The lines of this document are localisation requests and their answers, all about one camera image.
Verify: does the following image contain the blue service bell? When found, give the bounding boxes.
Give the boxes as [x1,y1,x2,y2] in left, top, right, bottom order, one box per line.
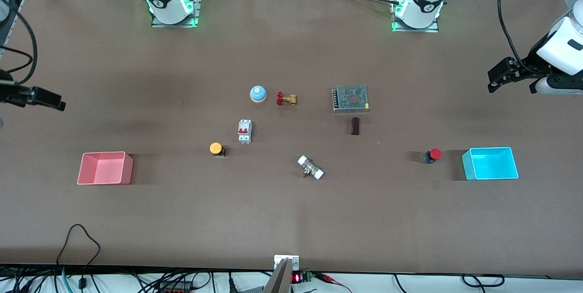
[250,85,268,104]

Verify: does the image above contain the white circuit breaker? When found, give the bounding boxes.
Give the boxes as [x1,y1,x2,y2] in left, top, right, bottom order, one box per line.
[237,119,253,144]

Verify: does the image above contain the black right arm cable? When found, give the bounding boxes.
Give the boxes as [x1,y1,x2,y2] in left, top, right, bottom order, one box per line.
[0,0,38,87]

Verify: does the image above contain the pink plastic bin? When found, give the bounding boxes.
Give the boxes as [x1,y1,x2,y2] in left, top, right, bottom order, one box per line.
[77,151,134,185]

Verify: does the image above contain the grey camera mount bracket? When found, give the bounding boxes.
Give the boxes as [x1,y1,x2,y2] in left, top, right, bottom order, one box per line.
[263,254,300,293]

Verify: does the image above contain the cyan plastic bin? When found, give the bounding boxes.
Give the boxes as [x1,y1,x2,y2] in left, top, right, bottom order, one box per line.
[462,147,519,181]

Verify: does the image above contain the red clip lead wire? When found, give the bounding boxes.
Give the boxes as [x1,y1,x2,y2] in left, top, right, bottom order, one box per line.
[313,272,352,293]

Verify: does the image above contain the metal fitting white ends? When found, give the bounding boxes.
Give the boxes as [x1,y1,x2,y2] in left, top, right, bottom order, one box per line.
[297,155,325,181]

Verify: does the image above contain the metal mesh power supply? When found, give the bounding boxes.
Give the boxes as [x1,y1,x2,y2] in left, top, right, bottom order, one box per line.
[332,84,371,114]

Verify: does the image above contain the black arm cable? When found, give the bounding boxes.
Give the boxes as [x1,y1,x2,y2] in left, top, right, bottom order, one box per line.
[0,0,38,87]
[497,0,531,65]

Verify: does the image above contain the black power strip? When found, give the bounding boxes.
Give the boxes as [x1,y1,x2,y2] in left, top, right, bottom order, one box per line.
[156,281,193,293]

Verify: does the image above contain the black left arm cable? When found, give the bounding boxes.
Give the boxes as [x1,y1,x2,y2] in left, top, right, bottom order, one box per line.
[497,0,531,65]

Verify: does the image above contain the brass valve red handle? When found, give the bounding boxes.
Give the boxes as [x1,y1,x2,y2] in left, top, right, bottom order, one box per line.
[276,91,298,107]

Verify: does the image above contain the black coiled cable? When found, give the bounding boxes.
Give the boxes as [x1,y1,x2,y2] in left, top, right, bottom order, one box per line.
[461,273,506,288]

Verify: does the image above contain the black looped cable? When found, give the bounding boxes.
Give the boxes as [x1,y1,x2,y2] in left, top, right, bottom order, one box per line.
[55,224,102,290]

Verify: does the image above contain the teal cable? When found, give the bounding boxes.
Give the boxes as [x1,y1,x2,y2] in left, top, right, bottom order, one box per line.
[61,266,74,293]

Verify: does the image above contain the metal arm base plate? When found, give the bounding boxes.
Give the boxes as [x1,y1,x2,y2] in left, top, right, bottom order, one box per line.
[390,0,440,33]
[151,0,201,28]

